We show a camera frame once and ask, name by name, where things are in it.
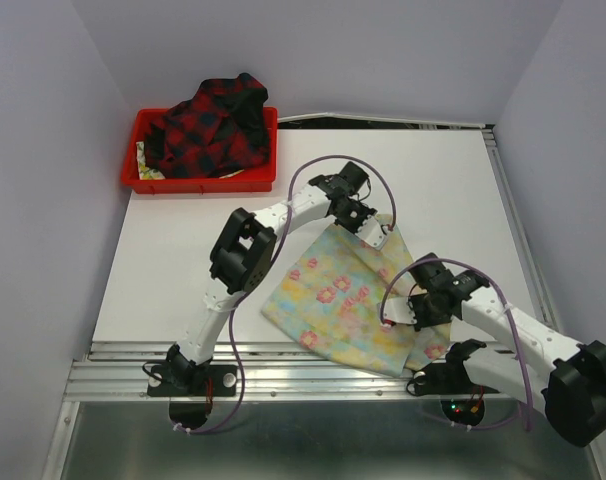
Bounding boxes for pastel floral skirt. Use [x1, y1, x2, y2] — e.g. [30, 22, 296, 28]
[261, 224, 451, 377]

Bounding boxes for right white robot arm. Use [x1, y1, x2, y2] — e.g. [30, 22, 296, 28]
[407, 253, 606, 447]

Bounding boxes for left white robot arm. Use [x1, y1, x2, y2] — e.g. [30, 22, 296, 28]
[164, 155, 390, 395]

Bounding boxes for red plastic bin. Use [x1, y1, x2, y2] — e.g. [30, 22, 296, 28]
[120, 106, 278, 195]

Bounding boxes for red black plaid skirt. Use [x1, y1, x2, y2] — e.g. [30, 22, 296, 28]
[143, 73, 271, 179]

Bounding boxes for yellow floral cloth in bin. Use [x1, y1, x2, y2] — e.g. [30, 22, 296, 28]
[136, 141, 165, 180]

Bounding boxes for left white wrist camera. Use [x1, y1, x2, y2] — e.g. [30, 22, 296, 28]
[356, 215, 393, 250]

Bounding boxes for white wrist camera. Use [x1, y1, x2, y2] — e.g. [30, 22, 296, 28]
[377, 297, 416, 328]
[356, 215, 393, 250]

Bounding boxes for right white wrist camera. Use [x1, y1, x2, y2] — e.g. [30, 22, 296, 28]
[377, 297, 416, 328]

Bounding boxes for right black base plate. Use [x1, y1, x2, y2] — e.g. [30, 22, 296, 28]
[405, 362, 498, 397]

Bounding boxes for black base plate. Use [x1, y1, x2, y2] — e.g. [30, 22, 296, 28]
[142, 362, 237, 398]
[405, 362, 498, 397]

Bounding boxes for aluminium right rail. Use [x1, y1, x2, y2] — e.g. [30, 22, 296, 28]
[481, 125, 561, 329]

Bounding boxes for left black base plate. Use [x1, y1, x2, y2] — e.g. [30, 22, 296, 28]
[142, 362, 237, 398]

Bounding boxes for aluminium front rail frame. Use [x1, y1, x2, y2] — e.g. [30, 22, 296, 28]
[41, 340, 606, 480]

